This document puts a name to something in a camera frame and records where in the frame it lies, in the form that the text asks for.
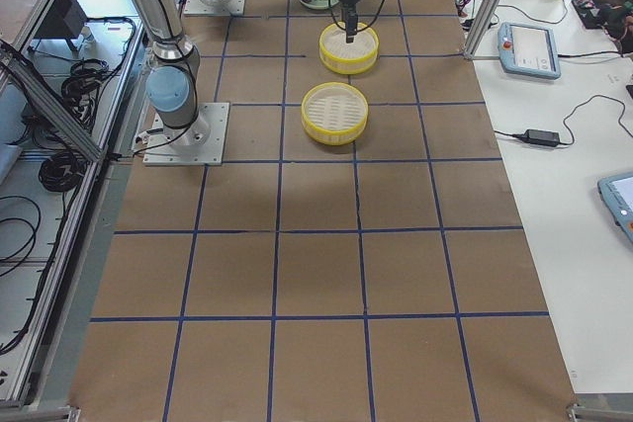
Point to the light green plate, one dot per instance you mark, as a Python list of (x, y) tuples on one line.
[(319, 5)]

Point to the black power adapter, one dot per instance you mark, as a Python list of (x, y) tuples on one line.
[(542, 137)]

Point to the teach pendant far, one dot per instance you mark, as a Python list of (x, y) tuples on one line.
[(528, 50)]

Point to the yellow steamer basket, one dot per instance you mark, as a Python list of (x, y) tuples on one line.
[(334, 113), (348, 58)]

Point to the teach pendant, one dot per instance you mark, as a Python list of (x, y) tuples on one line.
[(616, 193), (528, 50)]

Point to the teach pendant near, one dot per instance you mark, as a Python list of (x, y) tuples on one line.
[(616, 193)]

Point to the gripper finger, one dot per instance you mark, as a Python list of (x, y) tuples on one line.
[(353, 21), (349, 37)]

